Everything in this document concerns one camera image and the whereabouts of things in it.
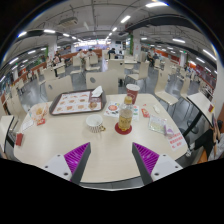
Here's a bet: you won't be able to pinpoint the clear plastic pouch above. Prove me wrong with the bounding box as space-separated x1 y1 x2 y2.
147 114 168 135

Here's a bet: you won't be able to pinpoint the dark food tray, paper liner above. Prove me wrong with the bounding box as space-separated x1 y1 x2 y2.
48 89 108 116

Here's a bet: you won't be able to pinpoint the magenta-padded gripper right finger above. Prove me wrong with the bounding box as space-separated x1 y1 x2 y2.
131 142 184 186

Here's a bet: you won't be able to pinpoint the clear plastic food bag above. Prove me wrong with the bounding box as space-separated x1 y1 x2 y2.
28 102 49 123

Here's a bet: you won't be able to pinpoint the ceiling lights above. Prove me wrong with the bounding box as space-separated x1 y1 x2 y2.
0 1 218 73

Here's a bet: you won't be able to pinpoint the white paper receipt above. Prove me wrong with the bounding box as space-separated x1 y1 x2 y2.
20 116 35 133

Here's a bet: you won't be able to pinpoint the white striped mug, gold handle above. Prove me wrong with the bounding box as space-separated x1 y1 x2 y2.
85 114 107 134

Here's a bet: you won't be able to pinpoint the clear tea bottle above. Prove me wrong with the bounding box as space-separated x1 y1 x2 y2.
117 95 134 132

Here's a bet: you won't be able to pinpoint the red paper cup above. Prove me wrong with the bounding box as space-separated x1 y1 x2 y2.
125 83 141 105

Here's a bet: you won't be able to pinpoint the beige chair with round hole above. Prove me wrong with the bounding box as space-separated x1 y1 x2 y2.
85 69 119 95
44 75 74 103

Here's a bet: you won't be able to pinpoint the ceiling air conditioner unit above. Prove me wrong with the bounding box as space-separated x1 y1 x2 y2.
57 16 79 28

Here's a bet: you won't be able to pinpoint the colourful printed flyer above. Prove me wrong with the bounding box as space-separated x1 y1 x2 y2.
103 101 141 122

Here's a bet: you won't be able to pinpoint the white paper napkin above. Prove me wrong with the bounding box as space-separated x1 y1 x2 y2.
90 85 104 98

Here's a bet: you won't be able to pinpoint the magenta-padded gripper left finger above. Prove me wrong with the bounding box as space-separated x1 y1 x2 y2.
40 142 92 186

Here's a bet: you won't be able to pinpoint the red box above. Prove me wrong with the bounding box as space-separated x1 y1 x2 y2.
14 132 24 147

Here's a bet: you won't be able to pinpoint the flat round red coaster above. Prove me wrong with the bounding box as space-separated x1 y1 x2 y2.
114 121 133 136

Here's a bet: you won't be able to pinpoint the white neighbouring table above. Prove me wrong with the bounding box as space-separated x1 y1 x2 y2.
186 91 216 129
0 114 15 154

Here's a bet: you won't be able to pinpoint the beige canteen chairs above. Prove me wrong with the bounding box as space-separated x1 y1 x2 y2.
0 54 214 111

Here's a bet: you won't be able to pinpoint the person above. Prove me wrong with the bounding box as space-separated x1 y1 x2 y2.
52 50 63 66
77 48 87 61
194 113 224 163
86 48 97 58
107 48 118 60
146 50 156 66

